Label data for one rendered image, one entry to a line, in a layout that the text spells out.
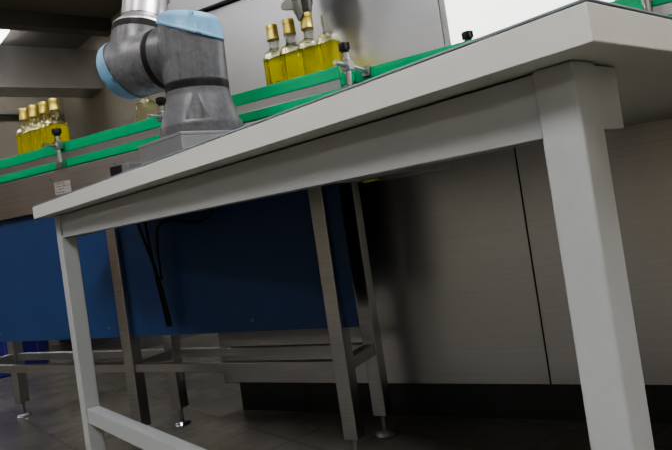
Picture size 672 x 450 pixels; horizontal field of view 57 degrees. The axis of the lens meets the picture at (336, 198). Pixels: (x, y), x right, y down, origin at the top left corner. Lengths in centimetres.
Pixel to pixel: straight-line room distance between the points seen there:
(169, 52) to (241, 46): 93
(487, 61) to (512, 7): 111
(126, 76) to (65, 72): 831
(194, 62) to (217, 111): 9
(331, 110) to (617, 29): 32
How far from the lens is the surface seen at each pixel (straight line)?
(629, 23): 59
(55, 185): 220
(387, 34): 179
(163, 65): 118
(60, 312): 228
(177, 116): 113
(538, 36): 55
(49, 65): 952
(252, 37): 206
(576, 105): 58
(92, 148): 210
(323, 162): 81
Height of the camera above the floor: 61
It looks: 1 degrees up
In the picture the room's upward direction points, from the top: 8 degrees counter-clockwise
